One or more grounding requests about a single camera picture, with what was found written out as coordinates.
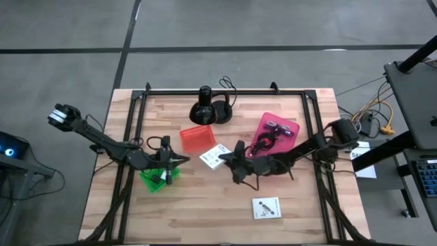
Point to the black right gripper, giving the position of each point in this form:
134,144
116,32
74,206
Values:
251,165

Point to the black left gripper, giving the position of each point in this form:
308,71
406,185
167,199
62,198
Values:
157,160

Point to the white card reader box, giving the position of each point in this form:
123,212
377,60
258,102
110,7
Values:
213,157
266,208

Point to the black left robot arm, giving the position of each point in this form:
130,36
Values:
99,138

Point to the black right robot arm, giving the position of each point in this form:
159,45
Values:
307,147

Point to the pink plastic bin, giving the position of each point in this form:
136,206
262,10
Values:
290,143

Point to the orange plastic basket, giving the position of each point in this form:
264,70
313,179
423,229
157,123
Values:
197,138

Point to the green plastic basket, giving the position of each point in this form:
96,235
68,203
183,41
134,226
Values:
152,187

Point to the black gooseneck desk lamp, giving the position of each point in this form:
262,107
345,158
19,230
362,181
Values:
204,109

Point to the white printed paper sheet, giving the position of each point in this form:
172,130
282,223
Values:
367,172

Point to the black power brick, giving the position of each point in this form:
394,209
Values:
367,124

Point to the grey metal stand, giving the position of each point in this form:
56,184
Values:
20,169

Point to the black device with blue light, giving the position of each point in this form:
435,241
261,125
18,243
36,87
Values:
12,145

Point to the dark grey side desk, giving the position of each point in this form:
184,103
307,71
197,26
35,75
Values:
413,102

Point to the black backlit keyboard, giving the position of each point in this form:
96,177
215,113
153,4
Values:
428,177

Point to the black pole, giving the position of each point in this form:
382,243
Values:
418,54

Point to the black aluminium table frame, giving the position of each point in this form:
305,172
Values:
222,92

